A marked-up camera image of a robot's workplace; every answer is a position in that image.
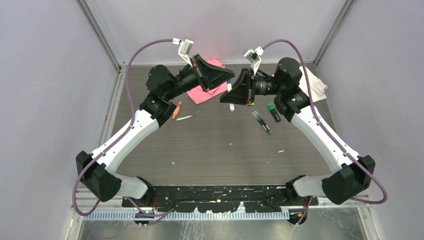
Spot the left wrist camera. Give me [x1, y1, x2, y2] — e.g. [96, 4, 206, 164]
[172, 38, 194, 67]

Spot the pink cloth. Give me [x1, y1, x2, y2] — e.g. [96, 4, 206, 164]
[187, 78, 231, 105]

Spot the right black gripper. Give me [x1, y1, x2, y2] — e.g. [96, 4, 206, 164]
[220, 66, 285, 104]

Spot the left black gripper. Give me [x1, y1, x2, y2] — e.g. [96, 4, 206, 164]
[167, 56, 237, 102]

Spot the orange highlighter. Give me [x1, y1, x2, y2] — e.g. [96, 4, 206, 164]
[172, 101, 183, 120]

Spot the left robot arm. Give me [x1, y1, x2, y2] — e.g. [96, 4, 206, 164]
[76, 54, 235, 207]

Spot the white cloth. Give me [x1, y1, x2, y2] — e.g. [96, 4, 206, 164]
[299, 66, 328, 103]

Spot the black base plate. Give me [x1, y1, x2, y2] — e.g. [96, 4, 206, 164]
[134, 185, 318, 213]

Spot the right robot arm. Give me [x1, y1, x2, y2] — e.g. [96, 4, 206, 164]
[220, 57, 376, 205]

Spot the white marker pen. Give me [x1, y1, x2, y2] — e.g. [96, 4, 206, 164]
[176, 115, 193, 121]

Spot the black green highlighter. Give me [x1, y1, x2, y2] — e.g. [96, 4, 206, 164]
[267, 103, 281, 123]

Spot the black pen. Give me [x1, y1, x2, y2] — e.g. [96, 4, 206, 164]
[251, 110, 268, 130]

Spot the white blue marker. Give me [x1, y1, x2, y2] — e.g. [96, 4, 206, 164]
[229, 103, 235, 112]

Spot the green gel pen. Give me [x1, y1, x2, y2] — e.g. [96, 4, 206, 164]
[254, 112, 272, 135]

